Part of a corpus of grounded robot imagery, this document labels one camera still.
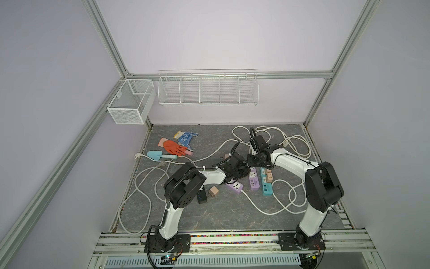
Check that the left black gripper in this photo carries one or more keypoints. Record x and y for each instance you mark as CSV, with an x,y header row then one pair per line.
x,y
245,168

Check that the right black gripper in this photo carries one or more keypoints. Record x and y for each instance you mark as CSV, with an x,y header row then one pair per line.
x,y
249,157

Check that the purple power strip front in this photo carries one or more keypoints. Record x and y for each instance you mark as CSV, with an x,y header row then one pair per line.
x,y
237,186

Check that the purple power strip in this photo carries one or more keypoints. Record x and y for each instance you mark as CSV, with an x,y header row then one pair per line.
x,y
253,179
237,186

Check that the black power strip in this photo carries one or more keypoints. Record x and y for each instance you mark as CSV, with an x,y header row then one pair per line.
x,y
201,195

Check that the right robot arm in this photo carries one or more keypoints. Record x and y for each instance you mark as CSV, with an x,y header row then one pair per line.
x,y
322,185

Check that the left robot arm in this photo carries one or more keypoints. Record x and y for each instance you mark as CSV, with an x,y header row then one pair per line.
x,y
183,186

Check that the teal power strip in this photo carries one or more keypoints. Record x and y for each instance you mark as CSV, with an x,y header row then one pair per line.
x,y
266,187

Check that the blue patterned glove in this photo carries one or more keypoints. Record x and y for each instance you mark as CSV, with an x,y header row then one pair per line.
x,y
185,139

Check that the red rubber glove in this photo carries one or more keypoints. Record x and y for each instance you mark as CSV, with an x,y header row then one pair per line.
x,y
174,148

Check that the pink glove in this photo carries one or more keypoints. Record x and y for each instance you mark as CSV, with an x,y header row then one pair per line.
x,y
189,153

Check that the teal dustpan scoop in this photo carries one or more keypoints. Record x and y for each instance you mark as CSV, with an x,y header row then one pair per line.
x,y
158,155

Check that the white mesh box basket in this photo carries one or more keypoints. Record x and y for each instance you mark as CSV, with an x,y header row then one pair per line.
x,y
132,102

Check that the white wire basket rack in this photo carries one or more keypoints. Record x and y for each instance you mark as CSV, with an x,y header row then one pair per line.
x,y
209,88

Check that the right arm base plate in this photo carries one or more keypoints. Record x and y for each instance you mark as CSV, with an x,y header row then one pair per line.
x,y
300,242

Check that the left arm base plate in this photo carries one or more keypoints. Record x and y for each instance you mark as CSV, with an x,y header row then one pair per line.
x,y
178,243

